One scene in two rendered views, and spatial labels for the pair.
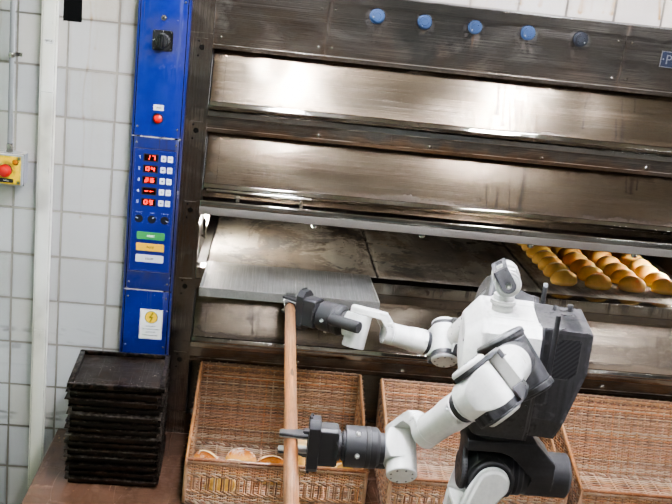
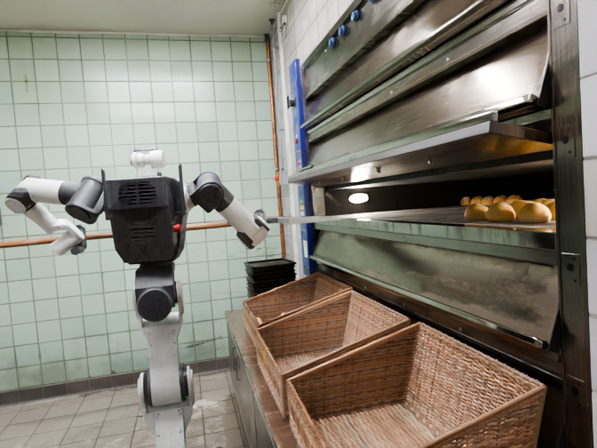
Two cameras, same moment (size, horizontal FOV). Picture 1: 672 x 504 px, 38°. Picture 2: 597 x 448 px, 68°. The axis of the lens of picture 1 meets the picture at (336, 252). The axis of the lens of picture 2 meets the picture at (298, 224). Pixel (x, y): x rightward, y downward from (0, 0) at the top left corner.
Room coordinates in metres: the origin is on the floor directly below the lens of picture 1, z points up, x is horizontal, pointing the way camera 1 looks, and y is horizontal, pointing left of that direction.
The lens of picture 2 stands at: (2.57, -2.16, 1.29)
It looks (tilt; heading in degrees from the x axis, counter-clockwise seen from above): 3 degrees down; 80
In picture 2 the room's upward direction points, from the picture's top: 4 degrees counter-clockwise
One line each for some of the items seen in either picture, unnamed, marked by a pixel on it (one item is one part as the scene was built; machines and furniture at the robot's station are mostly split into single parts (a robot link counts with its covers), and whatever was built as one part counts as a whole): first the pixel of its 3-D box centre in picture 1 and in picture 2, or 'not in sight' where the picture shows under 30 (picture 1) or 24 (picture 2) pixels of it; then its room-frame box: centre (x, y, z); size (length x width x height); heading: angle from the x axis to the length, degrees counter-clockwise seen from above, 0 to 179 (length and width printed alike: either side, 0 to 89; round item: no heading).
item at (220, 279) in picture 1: (289, 281); (310, 217); (3.02, 0.14, 1.19); 0.55 x 0.36 x 0.03; 94
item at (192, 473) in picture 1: (277, 434); (293, 308); (2.89, 0.12, 0.72); 0.56 x 0.49 x 0.28; 95
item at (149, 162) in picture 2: (505, 282); (150, 163); (2.31, -0.42, 1.47); 0.10 x 0.07 x 0.09; 176
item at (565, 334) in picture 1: (518, 363); (149, 216); (2.30, -0.48, 1.27); 0.34 x 0.30 x 0.36; 176
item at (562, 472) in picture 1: (513, 461); (156, 289); (2.30, -0.51, 1.00); 0.28 x 0.13 x 0.18; 94
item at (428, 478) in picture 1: (465, 451); (324, 343); (2.92, -0.49, 0.72); 0.56 x 0.49 x 0.28; 95
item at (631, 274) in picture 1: (593, 261); (590, 205); (3.67, -0.99, 1.21); 0.61 x 0.48 x 0.06; 5
